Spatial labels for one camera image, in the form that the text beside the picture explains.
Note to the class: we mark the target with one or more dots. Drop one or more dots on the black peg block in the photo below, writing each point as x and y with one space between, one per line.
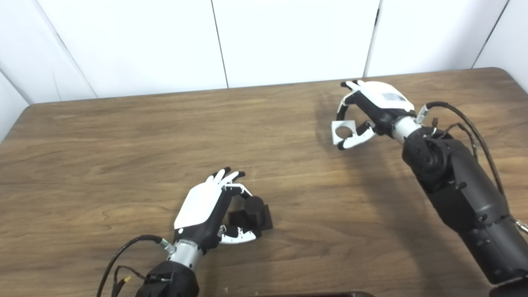
255 206

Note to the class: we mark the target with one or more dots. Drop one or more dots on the white square piece with hole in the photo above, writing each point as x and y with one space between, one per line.
335 138

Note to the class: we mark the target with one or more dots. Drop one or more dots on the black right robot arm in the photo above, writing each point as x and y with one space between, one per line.
466 194

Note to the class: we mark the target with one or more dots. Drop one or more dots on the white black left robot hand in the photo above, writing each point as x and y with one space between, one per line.
198 206

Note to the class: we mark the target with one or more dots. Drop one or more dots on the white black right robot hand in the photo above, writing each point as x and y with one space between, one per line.
379 103

